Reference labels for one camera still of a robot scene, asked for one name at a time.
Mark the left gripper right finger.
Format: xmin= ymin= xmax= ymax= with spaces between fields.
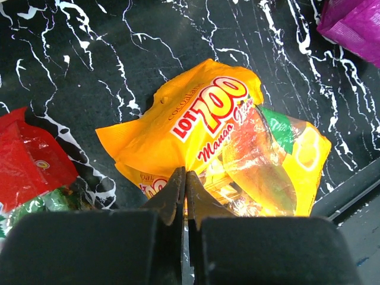
xmin=186 ymin=171 xmax=235 ymax=230

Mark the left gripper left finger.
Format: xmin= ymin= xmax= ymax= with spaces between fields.
xmin=140 ymin=167 xmax=186 ymax=226

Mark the orange mango candy bag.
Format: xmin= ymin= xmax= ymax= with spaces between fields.
xmin=96 ymin=59 xmax=331 ymax=217

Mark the red candy bag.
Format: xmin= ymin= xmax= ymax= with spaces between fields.
xmin=0 ymin=106 xmax=96 ymax=238

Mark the purple candy bag right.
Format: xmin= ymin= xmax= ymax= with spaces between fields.
xmin=317 ymin=0 xmax=379 ymax=68

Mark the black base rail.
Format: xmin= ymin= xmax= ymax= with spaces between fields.
xmin=311 ymin=159 xmax=379 ymax=221

